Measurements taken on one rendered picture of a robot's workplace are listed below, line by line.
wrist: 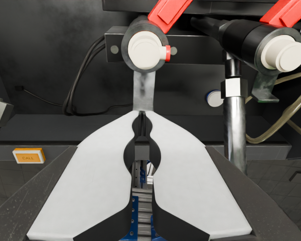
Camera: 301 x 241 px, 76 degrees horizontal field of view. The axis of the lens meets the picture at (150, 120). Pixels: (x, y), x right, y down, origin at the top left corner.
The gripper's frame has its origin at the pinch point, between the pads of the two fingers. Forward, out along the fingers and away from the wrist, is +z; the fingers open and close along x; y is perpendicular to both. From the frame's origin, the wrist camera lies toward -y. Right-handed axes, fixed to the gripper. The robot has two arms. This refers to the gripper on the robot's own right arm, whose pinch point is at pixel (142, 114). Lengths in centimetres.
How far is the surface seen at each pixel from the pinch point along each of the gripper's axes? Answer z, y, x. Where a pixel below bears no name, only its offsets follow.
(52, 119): 29.3, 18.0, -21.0
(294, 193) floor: 116, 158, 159
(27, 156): 18.5, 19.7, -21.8
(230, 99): 4.2, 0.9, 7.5
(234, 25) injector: 6.0, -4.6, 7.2
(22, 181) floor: 117, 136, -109
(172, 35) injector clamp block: 16.4, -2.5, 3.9
